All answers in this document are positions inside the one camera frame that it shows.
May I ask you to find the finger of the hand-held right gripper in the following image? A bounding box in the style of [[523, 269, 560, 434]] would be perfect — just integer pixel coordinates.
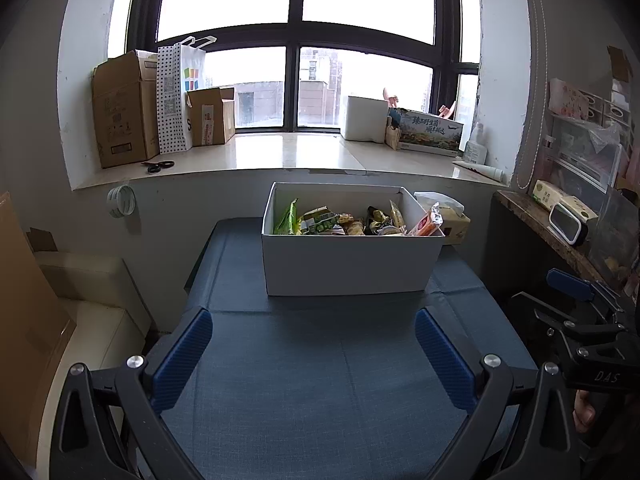
[[511, 294, 631, 361], [547, 268, 623, 311]]

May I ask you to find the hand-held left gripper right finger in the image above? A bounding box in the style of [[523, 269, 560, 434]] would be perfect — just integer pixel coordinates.
[[414, 306, 583, 480]]

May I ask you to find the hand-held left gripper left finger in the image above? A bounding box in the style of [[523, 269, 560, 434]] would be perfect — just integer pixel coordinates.
[[50, 306, 215, 480]]

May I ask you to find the white storage box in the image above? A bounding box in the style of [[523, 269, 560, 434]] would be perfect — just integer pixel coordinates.
[[261, 181, 447, 297]]

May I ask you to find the orange packet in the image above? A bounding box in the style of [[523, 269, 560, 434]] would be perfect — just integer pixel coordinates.
[[407, 202, 445, 237]]

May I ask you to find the pile of snack packets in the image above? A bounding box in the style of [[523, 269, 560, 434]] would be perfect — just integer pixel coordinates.
[[272, 198, 416, 237]]

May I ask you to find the person's right hand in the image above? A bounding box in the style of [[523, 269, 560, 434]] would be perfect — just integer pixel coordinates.
[[573, 390, 597, 433]]

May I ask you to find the white black device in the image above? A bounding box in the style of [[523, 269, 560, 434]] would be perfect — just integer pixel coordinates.
[[548, 199, 591, 246]]

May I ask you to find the clear plastic container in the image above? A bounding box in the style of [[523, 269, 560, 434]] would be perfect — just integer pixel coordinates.
[[587, 187, 640, 286]]

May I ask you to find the brown wooden shelf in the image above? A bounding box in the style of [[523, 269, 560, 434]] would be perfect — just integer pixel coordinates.
[[492, 189, 640, 301]]

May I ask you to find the yellow tissue pack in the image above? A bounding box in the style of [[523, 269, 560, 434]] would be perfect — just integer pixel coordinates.
[[531, 179, 598, 221]]

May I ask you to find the beige carton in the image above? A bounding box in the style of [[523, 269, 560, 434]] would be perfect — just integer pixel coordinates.
[[440, 210, 472, 246]]

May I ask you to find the clear plastic drawer unit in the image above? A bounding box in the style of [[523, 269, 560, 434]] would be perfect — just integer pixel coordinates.
[[547, 115, 626, 193]]

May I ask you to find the white tube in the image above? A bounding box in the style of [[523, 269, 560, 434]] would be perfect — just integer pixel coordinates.
[[451, 160, 506, 183]]

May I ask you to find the brown cardboard sheet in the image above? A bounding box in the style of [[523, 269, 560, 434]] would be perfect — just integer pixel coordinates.
[[0, 191, 77, 461]]

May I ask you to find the white plastic bag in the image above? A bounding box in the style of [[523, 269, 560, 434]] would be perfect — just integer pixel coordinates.
[[414, 191, 466, 217]]

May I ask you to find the roll of clear tape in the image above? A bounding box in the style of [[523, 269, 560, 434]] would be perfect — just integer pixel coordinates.
[[107, 184, 136, 218]]

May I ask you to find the white plastic bottle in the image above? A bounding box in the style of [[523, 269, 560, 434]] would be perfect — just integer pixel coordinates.
[[462, 122, 487, 166]]

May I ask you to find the pink printed box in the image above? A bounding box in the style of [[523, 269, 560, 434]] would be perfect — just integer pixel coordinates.
[[548, 78, 606, 121]]

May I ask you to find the landscape print carton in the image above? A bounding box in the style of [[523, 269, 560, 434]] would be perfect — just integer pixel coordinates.
[[397, 108, 465, 155]]

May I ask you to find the marble window sill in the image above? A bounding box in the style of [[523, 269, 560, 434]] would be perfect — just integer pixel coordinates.
[[72, 132, 513, 191]]

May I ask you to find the small cardboard box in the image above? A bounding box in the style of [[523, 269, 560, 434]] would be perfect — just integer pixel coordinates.
[[186, 86, 236, 147]]

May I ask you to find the polka dot paper bag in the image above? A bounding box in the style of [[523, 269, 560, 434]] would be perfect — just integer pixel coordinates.
[[156, 35, 218, 156]]

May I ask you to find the large cardboard box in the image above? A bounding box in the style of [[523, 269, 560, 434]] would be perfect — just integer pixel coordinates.
[[91, 50, 162, 169]]

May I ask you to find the white foam box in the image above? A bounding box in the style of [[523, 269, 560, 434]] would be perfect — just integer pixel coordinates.
[[340, 95, 391, 142]]

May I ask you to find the grey stitched leather panel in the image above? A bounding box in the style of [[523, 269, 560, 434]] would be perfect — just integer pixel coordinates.
[[515, 0, 640, 191]]

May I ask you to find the black window frame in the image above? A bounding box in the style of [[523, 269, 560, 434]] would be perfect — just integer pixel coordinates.
[[125, 0, 481, 133]]

